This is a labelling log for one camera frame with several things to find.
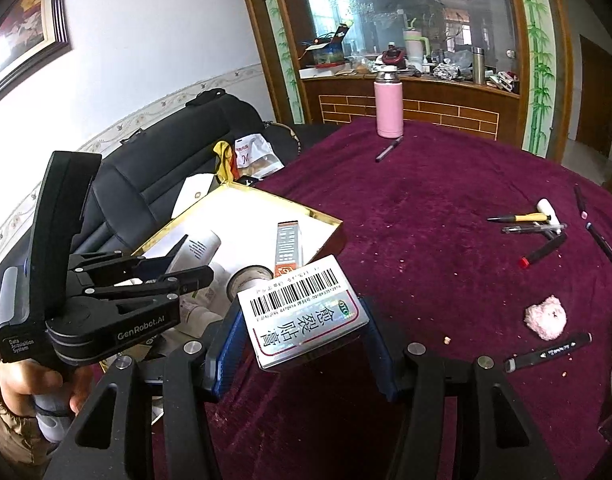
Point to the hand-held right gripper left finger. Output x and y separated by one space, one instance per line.
225 345

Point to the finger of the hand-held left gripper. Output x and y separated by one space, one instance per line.
115 262
185 280

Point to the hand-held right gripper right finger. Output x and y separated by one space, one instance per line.
381 360

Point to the black tape roll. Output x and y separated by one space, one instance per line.
246 280

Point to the small silver medicine box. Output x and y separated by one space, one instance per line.
296 310

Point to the gold rimmed white box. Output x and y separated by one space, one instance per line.
256 210

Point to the long black box orange label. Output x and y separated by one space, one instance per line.
288 245

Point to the person's left forearm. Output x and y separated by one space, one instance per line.
10 435

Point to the person's left hand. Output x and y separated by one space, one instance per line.
25 380

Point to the white card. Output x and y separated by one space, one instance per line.
193 192

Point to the black leather sofa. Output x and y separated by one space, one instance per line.
150 160

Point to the maroon tablecloth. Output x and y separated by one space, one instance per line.
436 260

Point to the yellow plastic bag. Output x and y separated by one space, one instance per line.
224 157

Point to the white snack bag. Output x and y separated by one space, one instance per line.
253 155

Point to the black marker white print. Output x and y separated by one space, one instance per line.
551 351

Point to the crumpled white tissue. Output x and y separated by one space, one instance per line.
546 317

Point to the black marker red cap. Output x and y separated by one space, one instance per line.
543 250

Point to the clear pen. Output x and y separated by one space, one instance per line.
533 228

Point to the yellow black pen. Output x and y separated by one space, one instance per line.
523 217

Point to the dark pen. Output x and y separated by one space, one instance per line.
388 150

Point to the small white plastic piece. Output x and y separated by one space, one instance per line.
545 206

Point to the pink thermos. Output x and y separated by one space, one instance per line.
388 110

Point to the long black pen blue tip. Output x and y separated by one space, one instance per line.
606 250

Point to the thin black pen pink clip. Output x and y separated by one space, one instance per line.
580 202

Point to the blue cardboard box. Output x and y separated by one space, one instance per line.
326 52

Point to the wooden cabinet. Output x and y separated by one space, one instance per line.
461 100

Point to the steel flask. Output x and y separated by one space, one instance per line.
479 65

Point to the white green pitcher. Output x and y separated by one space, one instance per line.
416 47

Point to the wooden door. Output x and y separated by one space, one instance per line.
598 100

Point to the framed wall picture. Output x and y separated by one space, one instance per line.
25 30

